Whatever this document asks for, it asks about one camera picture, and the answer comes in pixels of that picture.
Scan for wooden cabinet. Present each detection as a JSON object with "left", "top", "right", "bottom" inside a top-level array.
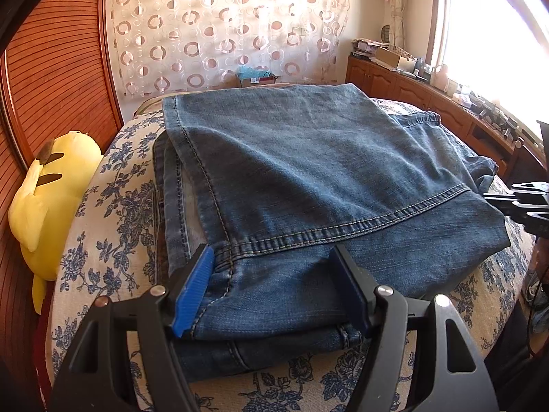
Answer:
[{"left": 345, "top": 54, "right": 549, "bottom": 190}]

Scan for blue denim pants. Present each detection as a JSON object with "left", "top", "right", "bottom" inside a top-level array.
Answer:
[{"left": 152, "top": 82, "right": 511, "bottom": 382}]

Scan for cardboard box with blue paper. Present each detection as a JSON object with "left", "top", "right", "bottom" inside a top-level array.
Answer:
[{"left": 236, "top": 66, "right": 279, "bottom": 89}]

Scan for circle-patterned sheer curtain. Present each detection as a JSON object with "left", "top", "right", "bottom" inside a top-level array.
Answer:
[{"left": 105, "top": 0, "right": 357, "bottom": 97}]

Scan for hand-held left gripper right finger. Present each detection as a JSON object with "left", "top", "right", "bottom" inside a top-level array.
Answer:
[{"left": 329, "top": 244, "right": 500, "bottom": 412}]

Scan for row of small containers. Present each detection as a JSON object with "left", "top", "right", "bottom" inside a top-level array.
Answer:
[{"left": 422, "top": 64, "right": 541, "bottom": 142}]

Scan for yellow plush toy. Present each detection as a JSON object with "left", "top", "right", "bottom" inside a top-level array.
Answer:
[{"left": 9, "top": 130, "right": 104, "bottom": 315}]

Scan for blue floral bed sheet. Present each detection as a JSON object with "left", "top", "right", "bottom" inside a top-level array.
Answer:
[{"left": 47, "top": 96, "right": 537, "bottom": 412}]

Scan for brown cardboard box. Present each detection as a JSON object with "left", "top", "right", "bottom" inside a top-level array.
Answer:
[{"left": 375, "top": 46, "right": 406, "bottom": 69}]

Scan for floral side curtain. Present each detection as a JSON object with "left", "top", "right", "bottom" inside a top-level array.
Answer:
[{"left": 384, "top": 0, "right": 412, "bottom": 52}]

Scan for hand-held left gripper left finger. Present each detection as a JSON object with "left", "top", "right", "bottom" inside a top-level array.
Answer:
[{"left": 49, "top": 244, "right": 215, "bottom": 412}]

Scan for stack of papers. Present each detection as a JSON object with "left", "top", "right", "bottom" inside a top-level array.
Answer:
[{"left": 351, "top": 38, "right": 389, "bottom": 58}]

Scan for window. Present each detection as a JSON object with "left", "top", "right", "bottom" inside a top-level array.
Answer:
[{"left": 429, "top": 0, "right": 549, "bottom": 138}]

